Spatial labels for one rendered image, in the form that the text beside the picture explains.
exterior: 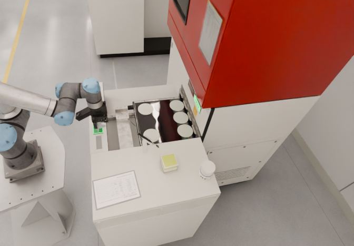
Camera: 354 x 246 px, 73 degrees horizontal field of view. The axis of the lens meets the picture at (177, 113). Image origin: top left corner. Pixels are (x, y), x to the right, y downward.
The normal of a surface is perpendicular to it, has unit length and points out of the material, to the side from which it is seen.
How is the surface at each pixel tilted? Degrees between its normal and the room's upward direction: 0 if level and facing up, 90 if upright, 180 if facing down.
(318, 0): 90
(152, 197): 0
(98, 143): 0
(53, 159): 0
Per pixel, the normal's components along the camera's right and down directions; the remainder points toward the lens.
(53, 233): 0.11, -0.64
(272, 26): 0.25, 0.76
